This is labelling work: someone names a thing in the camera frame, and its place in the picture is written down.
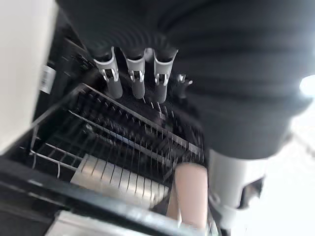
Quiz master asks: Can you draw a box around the silver metal rack plate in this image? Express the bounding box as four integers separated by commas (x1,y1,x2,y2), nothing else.
70,153,171,210

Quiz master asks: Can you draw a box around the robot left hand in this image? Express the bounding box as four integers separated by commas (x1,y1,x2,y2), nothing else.
55,0,315,230

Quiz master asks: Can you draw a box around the black dishwasher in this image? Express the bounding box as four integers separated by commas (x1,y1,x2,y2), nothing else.
0,9,222,236

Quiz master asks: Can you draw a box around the white cabinet panel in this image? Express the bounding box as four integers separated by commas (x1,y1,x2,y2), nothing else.
0,0,59,156

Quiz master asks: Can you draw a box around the wire dish rack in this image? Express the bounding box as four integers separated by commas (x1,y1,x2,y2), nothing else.
29,82,207,212

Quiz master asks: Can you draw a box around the white label sticker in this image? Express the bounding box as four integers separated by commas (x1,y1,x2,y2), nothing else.
40,64,57,96

